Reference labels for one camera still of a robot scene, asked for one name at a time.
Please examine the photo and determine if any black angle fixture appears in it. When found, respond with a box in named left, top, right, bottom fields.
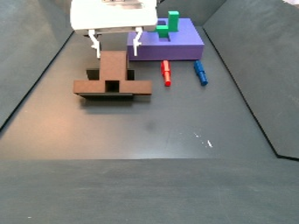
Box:
left=79, top=67, right=137, bottom=101

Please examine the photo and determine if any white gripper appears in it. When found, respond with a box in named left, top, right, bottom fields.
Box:
left=70, top=0, right=158, bottom=59

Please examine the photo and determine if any green U-shaped block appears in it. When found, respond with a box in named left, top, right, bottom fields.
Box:
left=155, top=11, right=181, bottom=38

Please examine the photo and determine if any purple base block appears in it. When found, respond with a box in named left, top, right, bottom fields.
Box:
left=127, top=18, right=205, bottom=61

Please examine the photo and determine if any brown T-shaped block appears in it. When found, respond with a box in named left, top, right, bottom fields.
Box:
left=73, top=51, right=153, bottom=97

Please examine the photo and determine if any red peg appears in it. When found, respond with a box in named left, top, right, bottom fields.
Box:
left=162, top=60, right=173, bottom=87

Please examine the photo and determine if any blue peg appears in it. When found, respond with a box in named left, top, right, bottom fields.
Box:
left=194, top=60, right=209, bottom=86

